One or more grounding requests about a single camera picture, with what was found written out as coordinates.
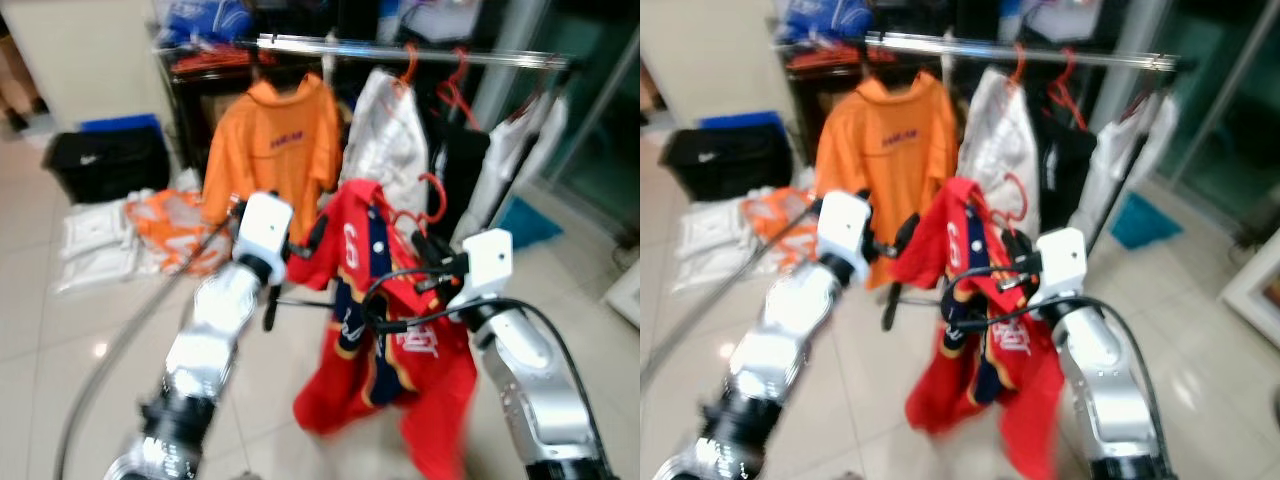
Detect black storage shelf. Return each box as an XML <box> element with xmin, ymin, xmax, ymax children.
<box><xmin>775</xmin><ymin>0</ymin><xmax>961</xmax><ymax>171</ymax></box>
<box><xmin>155</xmin><ymin>0</ymin><xmax>346</xmax><ymax>176</ymax></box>

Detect orange polo shirt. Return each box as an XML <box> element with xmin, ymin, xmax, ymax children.
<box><xmin>814</xmin><ymin>70</ymin><xmax>961</xmax><ymax>293</ymax></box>
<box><xmin>199</xmin><ymin>73</ymin><xmax>346</xmax><ymax>243</ymax></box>

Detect black garment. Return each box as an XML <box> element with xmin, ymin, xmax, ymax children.
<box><xmin>425</xmin><ymin>120</ymin><xmax>493</xmax><ymax>243</ymax></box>
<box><xmin>1035</xmin><ymin>118</ymin><xmax>1099</xmax><ymax>239</ymax></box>

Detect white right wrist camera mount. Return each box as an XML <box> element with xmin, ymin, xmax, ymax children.
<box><xmin>446</xmin><ymin>227</ymin><xmax>516</xmax><ymax>323</ymax></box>
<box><xmin>1028</xmin><ymin>227</ymin><xmax>1090</xmax><ymax>323</ymax></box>

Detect metal clothes rack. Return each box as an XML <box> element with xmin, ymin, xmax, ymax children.
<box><xmin>780</xmin><ymin>30</ymin><xmax>1199</xmax><ymax>333</ymax></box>
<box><xmin>160</xmin><ymin>32</ymin><xmax>586</xmax><ymax>333</ymax></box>

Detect red polo shirt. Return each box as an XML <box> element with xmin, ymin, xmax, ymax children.
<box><xmin>284</xmin><ymin>178</ymin><xmax>481</xmax><ymax>480</ymax></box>
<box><xmin>889</xmin><ymin>177</ymin><xmax>1068</xmax><ymax>480</ymax></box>

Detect cream white jacket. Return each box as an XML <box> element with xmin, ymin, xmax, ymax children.
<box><xmin>957</xmin><ymin>66</ymin><xmax>1045</xmax><ymax>239</ymax></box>
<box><xmin>340</xmin><ymin>67</ymin><xmax>433</xmax><ymax>219</ymax></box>

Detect white plastic bags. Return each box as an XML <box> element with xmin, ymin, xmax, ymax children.
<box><xmin>53</xmin><ymin>188</ymin><xmax>153</xmax><ymax>294</ymax></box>
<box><xmin>670</xmin><ymin>192</ymin><xmax>773</xmax><ymax>294</ymax></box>

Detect person leg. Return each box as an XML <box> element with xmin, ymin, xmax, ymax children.
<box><xmin>0</xmin><ymin>15</ymin><xmax>48</xmax><ymax>133</ymax></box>

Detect blue bag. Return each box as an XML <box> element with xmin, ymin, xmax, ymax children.
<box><xmin>158</xmin><ymin>0</ymin><xmax>258</xmax><ymax>51</ymax></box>
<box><xmin>780</xmin><ymin>0</ymin><xmax>871</xmax><ymax>46</ymax></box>

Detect teal floor mat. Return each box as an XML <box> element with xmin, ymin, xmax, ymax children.
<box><xmin>497</xmin><ymin>193</ymin><xmax>565</xmax><ymax>251</ymax></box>
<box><xmin>1108</xmin><ymin>190</ymin><xmax>1185</xmax><ymax>253</ymax></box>

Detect white shirt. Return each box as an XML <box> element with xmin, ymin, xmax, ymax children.
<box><xmin>1083</xmin><ymin>90</ymin><xmax>1181</xmax><ymax>239</ymax></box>
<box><xmin>463</xmin><ymin>92</ymin><xmax>571</xmax><ymax>243</ymax></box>

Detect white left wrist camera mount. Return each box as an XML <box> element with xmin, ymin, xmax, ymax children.
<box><xmin>815</xmin><ymin>189</ymin><xmax>875</xmax><ymax>288</ymax></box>
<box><xmin>230</xmin><ymin>191</ymin><xmax>296</xmax><ymax>288</ymax></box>

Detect white framed board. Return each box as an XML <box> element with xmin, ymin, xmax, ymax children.
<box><xmin>603</xmin><ymin>258</ymin><xmax>641</xmax><ymax>329</ymax></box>
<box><xmin>1217</xmin><ymin>253</ymin><xmax>1280</xmax><ymax>349</ymax></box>

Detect orange and white bag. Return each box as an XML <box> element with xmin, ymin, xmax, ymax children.
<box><xmin>738</xmin><ymin>188</ymin><xmax>833</xmax><ymax>273</ymax></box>
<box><xmin>123</xmin><ymin>188</ymin><xmax>243</xmax><ymax>278</ymax></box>

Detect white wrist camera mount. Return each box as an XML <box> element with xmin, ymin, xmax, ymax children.
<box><xmin>446</xmin><ymin>227</ymin><xmax>516</xmax><ymax>323</ymax></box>
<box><xmin>230</xmin><ymin>191</ymin><xmax>296</xmax><ymax>288</ymax></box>
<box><xmin>815</xmin><ymin>189</ymin><xmax>875</xmax><ymax>288</ymax></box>
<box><xmin>1028</xmin><ymin>227</ymin><xmax>1090</xmax><ymax>323</ymax></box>

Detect black sports bag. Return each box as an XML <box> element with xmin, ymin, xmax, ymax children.
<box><xmin>659</xmin><ymin>120</ymin><xmax>795</xmax><ymax>203</ymax></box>
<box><xmin>41</xmin><ymin>123</ymin><xmax>173</xmax><ymax>206</ymax></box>

